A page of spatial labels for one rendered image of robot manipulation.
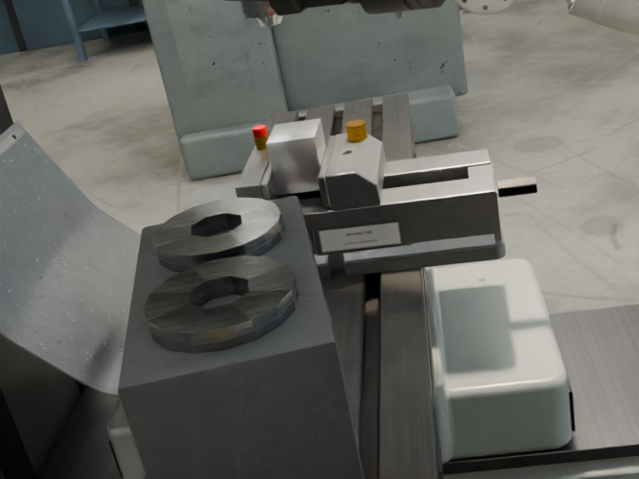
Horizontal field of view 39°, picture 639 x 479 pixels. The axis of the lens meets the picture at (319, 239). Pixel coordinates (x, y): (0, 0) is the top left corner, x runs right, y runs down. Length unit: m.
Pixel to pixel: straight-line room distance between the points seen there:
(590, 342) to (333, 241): 0.38
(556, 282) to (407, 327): 1.93
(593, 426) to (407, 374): 0.31
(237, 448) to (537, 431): 0.51
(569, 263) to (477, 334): 1.84
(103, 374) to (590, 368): 0.56
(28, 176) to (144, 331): 0.63
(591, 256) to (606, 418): 1.87
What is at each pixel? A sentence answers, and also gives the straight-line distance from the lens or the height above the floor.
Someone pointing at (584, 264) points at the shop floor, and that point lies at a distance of 2.85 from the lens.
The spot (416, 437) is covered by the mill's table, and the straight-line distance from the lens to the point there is 0.71.
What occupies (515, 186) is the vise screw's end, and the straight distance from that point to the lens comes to 0.98.
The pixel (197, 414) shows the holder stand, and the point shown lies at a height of 1.08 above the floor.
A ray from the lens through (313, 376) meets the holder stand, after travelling 0.50.
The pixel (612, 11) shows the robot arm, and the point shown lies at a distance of 0.83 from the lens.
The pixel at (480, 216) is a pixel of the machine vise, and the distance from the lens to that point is 0.94.
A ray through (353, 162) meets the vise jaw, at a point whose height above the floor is 1.03.
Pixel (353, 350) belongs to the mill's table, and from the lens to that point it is 0.83.
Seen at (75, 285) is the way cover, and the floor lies 0.93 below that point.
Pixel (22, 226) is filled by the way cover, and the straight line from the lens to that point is 1.08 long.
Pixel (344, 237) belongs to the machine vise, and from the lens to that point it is 0.95.
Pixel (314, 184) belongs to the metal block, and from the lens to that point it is 0.96.
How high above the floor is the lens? 1.36
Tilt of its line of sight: 25 degrees down
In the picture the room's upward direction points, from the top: 11 degrees counter-clockwise
